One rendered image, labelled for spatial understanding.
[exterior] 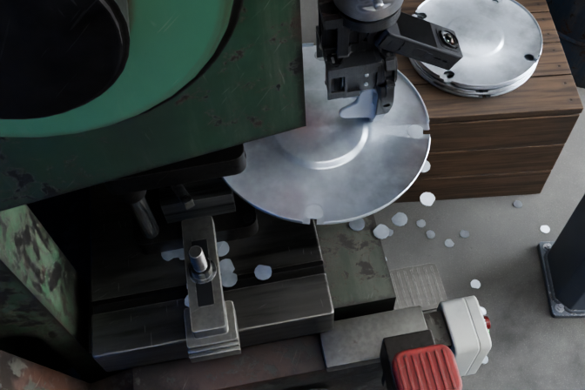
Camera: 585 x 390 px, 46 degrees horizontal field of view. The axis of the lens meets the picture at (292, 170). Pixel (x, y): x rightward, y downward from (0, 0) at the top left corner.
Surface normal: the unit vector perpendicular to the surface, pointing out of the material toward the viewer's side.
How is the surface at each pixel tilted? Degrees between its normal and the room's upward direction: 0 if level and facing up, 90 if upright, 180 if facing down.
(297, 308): 0
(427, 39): 32
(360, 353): 0
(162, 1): 90
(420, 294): 0
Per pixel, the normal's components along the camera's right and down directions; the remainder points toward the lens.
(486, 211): -0.04, -0.54
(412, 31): 0.49, -0.51
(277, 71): 0.17, 0.83
